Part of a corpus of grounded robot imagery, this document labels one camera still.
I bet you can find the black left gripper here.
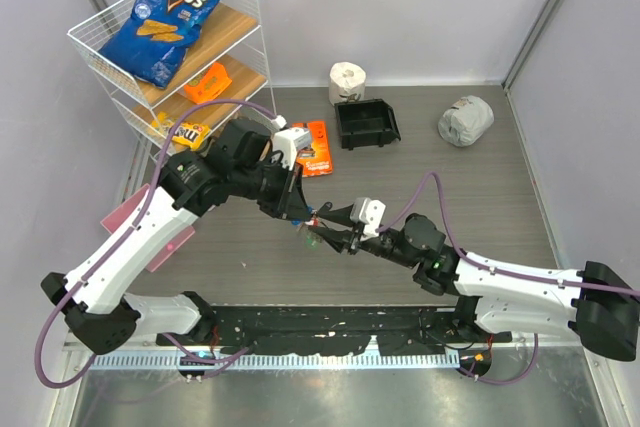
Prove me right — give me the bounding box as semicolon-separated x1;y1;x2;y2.
232;155;312;220

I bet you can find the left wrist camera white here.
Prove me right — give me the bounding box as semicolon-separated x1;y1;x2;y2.
271;115;312;170

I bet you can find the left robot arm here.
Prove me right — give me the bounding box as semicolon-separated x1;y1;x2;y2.
41;118;312;355

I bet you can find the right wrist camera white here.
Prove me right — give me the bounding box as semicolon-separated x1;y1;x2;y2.
349;197;386;240

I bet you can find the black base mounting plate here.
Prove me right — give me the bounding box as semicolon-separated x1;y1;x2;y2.
176;305;512;357

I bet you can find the pink box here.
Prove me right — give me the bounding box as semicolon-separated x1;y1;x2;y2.
101;183;198;272

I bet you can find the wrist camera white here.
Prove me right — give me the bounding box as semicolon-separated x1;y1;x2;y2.
271;115;312;170
349;197;386;240

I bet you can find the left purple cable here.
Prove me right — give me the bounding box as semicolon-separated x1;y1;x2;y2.
37;99;286;389

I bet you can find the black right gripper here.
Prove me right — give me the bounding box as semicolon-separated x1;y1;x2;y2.
309;201;419;269

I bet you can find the blue Doritos chip bag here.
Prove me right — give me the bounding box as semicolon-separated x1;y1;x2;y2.
99;0;220;89

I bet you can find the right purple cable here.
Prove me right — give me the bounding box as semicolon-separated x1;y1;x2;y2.
377;170;640;387

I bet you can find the orange snack pouch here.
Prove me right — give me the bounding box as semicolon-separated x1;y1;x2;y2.
181;62;232;104

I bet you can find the black key tag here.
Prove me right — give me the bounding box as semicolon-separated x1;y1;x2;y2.
319;202;333;212

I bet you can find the grey wrapped bundle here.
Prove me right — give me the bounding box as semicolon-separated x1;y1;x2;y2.
437;95;495;147

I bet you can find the orange Gillette razor box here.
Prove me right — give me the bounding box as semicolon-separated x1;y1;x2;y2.
294;120;333;178

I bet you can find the yellow M&M candy bag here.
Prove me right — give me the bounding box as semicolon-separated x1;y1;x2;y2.
151;111;211;150

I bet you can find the purple cable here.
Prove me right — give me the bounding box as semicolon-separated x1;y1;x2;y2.
377;170;640;387
37;99;286;389

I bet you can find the white wire shelf rack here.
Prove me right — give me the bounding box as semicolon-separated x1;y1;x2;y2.
67;0;281;171

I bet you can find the white toilet paper roll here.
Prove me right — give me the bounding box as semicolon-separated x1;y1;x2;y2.
329;62;367;105

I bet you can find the black plastic bin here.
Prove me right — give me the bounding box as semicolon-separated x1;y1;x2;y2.
334;99;401;150

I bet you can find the white slotted cable duct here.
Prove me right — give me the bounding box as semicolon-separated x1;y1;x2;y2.
92;348;460;372

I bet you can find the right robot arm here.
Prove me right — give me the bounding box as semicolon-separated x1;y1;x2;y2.
310;201;639;362

